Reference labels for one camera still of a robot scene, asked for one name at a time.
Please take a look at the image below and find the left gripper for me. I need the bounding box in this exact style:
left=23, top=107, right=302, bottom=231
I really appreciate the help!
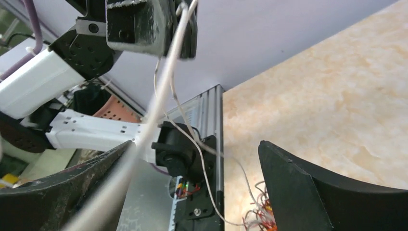
left=105, top=0, right=183, bottom=57

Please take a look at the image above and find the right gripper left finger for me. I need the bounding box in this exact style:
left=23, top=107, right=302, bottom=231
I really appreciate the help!
left=0, top=141, right=133, bottom=231

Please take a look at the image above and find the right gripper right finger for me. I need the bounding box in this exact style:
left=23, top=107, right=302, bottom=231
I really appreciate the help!
left=258, top=141, right=408, bottom=231

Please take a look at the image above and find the white cable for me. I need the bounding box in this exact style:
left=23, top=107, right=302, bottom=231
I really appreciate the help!
left=60, top=0, right=275, bottom=231

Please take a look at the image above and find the cable bundle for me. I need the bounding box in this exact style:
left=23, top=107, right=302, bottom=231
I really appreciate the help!
left=242, top=181, right=278, bottom=231

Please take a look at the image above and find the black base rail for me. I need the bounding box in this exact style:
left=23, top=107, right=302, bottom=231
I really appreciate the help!
left=163, top=131, right=225, bottom=231

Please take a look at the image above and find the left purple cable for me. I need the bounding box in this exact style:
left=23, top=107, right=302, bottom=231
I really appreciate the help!
left=0, top=0, right=44, bottom=80

